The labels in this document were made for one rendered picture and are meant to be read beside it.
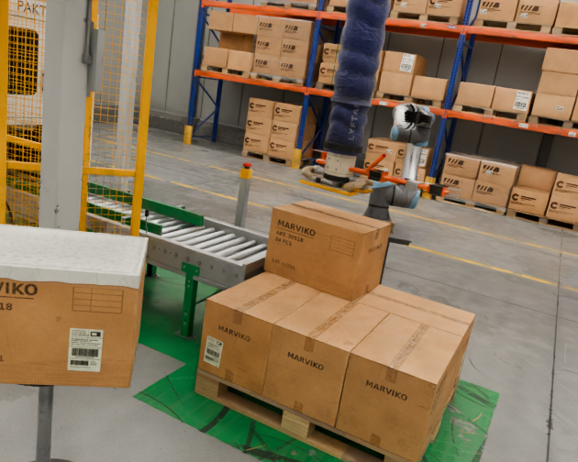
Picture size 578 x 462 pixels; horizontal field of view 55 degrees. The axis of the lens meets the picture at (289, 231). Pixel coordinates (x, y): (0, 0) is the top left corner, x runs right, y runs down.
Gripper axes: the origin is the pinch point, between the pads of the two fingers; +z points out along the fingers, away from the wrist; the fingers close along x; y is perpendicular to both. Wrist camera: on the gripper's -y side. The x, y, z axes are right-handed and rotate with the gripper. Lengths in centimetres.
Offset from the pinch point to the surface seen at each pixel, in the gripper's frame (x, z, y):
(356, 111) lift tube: -1.1, 28.2, 19.3
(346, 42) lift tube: 34, 33, 30
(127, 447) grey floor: -158, 158, 35
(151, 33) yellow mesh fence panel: 23, 78, 131
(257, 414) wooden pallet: -155, 98, 8
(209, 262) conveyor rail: -103, 63, 81
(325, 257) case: -83, 41, 16
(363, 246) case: -71, 38, -5
